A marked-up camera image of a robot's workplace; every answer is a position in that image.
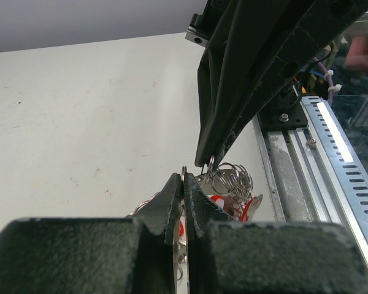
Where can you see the aluminium rail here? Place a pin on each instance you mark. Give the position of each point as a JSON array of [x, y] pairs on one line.
[[306, 186]]

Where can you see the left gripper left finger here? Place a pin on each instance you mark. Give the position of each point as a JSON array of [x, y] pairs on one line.
[[67, 255]]

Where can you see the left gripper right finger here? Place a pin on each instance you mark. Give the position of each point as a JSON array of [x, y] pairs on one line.
[[305, 257]]

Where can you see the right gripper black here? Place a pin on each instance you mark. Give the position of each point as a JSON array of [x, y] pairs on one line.
[[252, 50]]

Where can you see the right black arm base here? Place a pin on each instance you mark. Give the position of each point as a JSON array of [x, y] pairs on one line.
[[284, 111]]

